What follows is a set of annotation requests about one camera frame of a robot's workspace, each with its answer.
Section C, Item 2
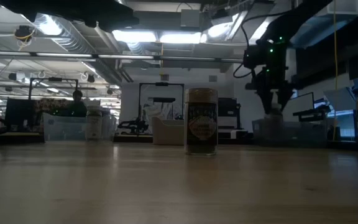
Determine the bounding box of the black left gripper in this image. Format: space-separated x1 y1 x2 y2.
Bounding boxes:
82 0 140 32

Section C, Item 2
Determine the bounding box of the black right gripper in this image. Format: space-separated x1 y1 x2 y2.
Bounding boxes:
255 40 294 114

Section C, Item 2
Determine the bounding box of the thin desk monitor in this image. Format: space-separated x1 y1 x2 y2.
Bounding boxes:
290 91 315 114

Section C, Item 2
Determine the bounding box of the black printer cabinet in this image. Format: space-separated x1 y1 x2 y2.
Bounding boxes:
218 97 241 130

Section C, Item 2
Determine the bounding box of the smoky transparent plastic bin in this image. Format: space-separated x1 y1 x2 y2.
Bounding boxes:
252 119 329 147

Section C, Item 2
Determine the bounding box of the white angled board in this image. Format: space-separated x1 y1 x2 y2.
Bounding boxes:
323 88 358 112

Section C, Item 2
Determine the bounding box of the bright ceiling light panel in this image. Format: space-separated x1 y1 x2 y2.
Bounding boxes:
112 29 203 44

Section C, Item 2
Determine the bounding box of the grey ceiling box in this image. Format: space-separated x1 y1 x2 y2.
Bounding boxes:
180 9 201 28

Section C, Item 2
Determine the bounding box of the person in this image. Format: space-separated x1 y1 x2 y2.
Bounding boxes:
68 90 88 118

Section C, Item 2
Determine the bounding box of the patterned board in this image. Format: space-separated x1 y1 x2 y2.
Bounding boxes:
34 98 71 116

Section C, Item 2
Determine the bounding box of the light grey plastic bin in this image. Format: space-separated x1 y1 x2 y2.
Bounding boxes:
151 116 186 146

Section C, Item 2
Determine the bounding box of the clear plastic bin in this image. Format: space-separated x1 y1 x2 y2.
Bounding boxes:
43 112 117 142

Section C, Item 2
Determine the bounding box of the black monitor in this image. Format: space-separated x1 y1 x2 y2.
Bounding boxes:
4 98 34 131

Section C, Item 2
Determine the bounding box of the silver ventilation duct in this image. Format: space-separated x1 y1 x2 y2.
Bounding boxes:
32 14 127 83

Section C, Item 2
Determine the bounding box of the yellow hanging cable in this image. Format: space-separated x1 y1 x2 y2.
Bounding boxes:
333 0 339 141

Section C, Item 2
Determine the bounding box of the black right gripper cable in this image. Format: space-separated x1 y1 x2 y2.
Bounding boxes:
232 11 291 79

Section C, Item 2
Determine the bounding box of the black workstation frame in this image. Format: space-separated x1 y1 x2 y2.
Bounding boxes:
138 82 185 136

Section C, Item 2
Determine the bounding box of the black gantry frame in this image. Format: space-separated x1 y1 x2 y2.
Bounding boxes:
28 77 80 103

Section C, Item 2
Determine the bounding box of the black ceiling device yellow cable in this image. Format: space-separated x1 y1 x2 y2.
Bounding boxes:
13 24 36 50

